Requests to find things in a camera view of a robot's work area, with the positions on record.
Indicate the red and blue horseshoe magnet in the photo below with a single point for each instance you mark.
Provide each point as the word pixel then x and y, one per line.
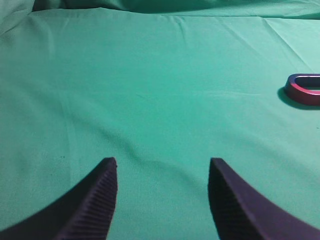
pixel 304 88

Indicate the green cloth backdrop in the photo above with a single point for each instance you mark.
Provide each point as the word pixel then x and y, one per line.
pixel 162 86

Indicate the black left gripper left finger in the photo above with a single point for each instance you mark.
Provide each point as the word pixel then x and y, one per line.
pixel 85 212

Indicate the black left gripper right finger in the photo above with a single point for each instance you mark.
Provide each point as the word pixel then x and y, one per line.
pixel 240 212

